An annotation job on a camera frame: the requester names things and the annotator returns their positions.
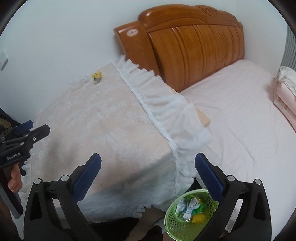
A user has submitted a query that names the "yellow foam fruit net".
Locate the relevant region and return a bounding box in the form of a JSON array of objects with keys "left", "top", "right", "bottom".
[{"left": 192, "top": 213, "right": 206, "bottom": 224}]

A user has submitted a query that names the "green snack wrapper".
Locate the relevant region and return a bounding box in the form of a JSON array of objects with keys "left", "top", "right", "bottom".
[{"left": 186, "top": 195, "right": 205, "bottom": 214}]

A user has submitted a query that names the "blue white snack wrapper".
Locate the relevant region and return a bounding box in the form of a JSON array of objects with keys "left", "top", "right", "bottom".
[{"left": 179, "top": 207, "right": 195, "bottom": 222}]

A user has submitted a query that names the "silver foil blister pack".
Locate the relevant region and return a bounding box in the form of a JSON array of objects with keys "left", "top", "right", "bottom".
[{"left": 176, "top": 198, "right": 188, "bottom": 214}]

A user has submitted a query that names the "person's left hand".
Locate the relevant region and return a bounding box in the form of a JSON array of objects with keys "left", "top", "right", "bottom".
[{"left": 8, "top": 163, "right": 23, "bottom": 193}]

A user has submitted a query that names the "green plastic mesh waste basket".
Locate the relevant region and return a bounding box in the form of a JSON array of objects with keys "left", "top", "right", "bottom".
[{"left": 164, "top": 189, "right": 219, "bottom": 240}]

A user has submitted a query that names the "clear crushed plastic bottle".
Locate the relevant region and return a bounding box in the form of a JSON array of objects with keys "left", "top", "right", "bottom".
[{"left": 71, "top": 76, "right": 89, "bottom": 90}]

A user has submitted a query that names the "pink bed sheet mattress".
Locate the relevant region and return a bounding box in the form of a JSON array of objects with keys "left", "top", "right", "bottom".
[{"left": 182, "top": 60, "right": 295, "bottom": 238}]

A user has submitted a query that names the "small yellow crumpled wrapper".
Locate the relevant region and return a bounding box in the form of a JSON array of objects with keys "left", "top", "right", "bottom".
[{"left": 92, "top": 70, "right": 103, "bottom": 84}]

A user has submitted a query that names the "white lace ruffled table cover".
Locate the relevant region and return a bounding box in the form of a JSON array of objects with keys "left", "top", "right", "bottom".
[{"left": 20, "top": 56, "right": 211, "bottom": 222}]

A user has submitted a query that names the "pink folded blanket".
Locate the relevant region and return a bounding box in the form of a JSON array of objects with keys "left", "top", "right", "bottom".
[{"left": 273, "top": 66, "right": 296, "bottom": 131}]

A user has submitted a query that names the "orange wooden headboard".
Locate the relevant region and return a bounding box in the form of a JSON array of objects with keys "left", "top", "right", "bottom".
[{"left": 114, "top": 4, "right": 245, "bottom": 92}]

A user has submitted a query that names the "white wall switch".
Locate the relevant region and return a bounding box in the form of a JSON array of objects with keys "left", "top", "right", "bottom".
[{"left": 0, "top": 49, "right": 8, "bottom": 70}]

